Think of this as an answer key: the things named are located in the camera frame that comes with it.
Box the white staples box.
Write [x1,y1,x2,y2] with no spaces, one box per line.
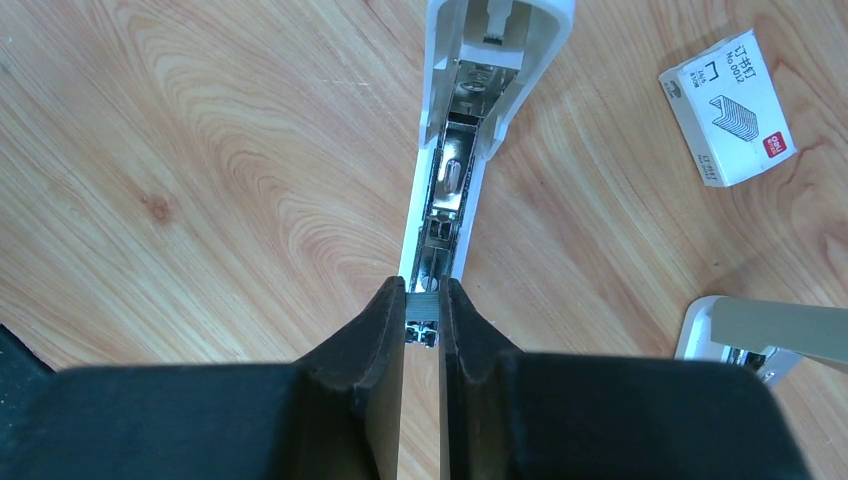
[658,30,797,188]

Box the white stapler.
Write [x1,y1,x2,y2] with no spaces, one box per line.
[399,0,576,348]

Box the grey stapler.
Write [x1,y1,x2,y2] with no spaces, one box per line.
[674,295,847,387]

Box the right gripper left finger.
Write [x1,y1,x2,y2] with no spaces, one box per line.
[1,277,405,479]

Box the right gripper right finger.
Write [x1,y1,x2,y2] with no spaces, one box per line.
[439,278,810,479]

